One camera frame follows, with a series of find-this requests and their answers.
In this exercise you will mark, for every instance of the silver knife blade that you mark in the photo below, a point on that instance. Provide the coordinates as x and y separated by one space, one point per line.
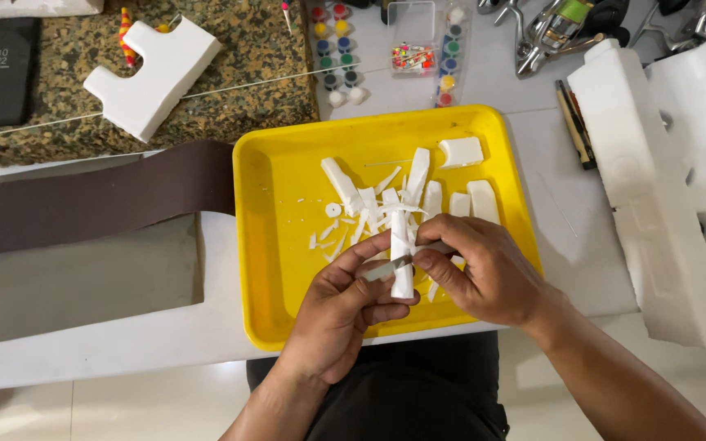
383 269

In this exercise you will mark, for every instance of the bundle of hand tools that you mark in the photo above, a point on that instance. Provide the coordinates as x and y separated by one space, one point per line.
575 122

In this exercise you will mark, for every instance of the red yellow striped float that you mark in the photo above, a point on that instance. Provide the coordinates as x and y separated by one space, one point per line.
125 37

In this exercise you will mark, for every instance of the notched white foam block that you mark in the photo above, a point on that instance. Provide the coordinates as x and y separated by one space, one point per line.
157 79

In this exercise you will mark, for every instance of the person's left hand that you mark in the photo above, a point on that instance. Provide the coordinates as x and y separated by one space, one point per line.
328 318

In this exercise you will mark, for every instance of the long thin white rod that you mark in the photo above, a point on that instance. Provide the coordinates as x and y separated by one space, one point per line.
236 87

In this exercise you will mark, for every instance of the white foam stick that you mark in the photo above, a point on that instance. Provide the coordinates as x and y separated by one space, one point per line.
401 245

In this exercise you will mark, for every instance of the grey sandpaper sheet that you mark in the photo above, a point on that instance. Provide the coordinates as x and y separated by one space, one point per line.
95 282

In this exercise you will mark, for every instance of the yellow plastic tray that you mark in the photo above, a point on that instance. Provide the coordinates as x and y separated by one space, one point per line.
279 245

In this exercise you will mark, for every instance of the black phone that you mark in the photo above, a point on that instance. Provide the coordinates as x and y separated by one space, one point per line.
1 70

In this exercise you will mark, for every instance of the single strip of paint pots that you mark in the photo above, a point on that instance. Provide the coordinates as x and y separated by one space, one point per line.
449 58

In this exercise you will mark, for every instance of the large white styrofoam packing piece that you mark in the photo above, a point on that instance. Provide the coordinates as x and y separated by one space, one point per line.
647 196

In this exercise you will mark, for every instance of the person's right hand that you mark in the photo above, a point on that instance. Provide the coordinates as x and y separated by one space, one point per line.
488 275

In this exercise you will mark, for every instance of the dark brown sandpaper strip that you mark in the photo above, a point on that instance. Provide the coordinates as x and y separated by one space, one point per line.
83 196

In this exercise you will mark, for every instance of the white float with red tip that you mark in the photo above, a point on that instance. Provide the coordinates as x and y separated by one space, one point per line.
286 15

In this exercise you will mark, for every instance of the small round foam disc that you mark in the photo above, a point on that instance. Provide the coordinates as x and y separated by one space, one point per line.
333 210

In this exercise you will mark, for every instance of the white foam piece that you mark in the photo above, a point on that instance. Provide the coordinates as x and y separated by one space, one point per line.
28 6

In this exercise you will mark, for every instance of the speckled granite slab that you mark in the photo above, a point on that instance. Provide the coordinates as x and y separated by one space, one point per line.
249 67

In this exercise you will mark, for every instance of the double strip of paint pots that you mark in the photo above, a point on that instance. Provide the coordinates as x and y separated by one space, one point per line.
336 52

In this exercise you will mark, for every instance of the group of white foam offcuts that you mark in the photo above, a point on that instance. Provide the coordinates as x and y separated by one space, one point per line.
417 174

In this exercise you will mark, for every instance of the silver fishing reel green spool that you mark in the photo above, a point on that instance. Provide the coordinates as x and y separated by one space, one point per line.
552 30

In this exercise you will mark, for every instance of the person's black trousers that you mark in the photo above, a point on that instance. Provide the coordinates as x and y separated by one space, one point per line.
402 392

